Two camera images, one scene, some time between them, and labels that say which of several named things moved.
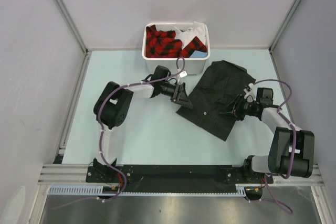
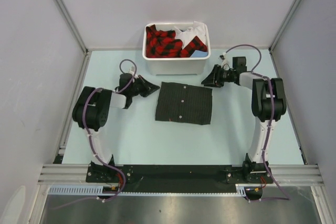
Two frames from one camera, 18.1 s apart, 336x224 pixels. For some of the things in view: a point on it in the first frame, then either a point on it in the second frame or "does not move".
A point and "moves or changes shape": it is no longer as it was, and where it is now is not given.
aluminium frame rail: [68, 173] does not move
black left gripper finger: [186, 102] to [151, 88]
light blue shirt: [197, 54] does not move
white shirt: [199, 30] does not move
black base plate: [117, 174] does not move
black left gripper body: [174, 98] to [137, 87]
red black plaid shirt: [159, 44] does not move
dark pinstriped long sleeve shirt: [213, 94] moves or changes shape
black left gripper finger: [184, 92] to [150, 86]
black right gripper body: [241, 109] to [220, 73]
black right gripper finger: [233, 113] to [217, 84]
